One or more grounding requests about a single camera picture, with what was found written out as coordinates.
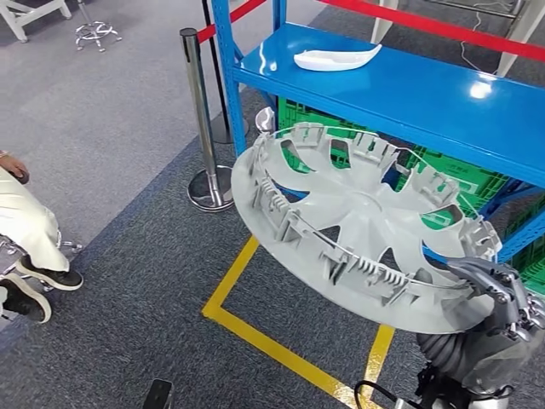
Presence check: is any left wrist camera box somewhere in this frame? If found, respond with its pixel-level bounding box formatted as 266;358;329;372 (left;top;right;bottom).
142;379;174;409

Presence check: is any white plastic mirror cover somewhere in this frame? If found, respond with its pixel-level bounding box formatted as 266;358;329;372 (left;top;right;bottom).
294;43;383;72

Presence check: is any black pole stand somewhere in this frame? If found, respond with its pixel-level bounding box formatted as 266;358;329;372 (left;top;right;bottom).
201;0;251;146

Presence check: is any grey plastic wheel cover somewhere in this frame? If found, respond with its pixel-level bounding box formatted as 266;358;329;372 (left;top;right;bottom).
231;121;504;335

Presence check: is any red barrier belt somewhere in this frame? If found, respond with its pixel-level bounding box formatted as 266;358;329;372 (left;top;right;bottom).
319;0;545;63
196;0;267;45

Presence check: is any small shiny metal object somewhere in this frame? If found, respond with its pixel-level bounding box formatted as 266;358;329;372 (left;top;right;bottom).
255;106;277;135

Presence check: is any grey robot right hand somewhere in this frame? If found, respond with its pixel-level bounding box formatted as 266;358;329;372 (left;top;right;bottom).
447;258;545;394

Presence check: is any person's hand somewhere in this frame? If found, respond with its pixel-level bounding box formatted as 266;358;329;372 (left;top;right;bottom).
0;151;28;178

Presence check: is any blue metal shelf rack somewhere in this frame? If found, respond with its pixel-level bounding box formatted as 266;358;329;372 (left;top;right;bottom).
212;0;545;267

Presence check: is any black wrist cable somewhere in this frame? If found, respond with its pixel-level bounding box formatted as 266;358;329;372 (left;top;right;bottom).
354;381;422;409

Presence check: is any white floor cable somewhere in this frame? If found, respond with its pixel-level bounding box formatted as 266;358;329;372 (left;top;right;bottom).
460;0;522;73

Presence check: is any green plastic crate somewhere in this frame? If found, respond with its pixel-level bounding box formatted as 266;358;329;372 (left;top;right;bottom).
504;192;545;296
393;145;510;232
277;98;386;173

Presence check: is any person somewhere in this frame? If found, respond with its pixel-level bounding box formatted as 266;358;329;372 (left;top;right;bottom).
0;149;85;325

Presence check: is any chrome stanchion post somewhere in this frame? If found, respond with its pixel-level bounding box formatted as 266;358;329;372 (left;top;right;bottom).
179;26;236;214

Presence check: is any white table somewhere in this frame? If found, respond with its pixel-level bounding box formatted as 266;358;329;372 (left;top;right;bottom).
0;0;72;44
369;0;545;78

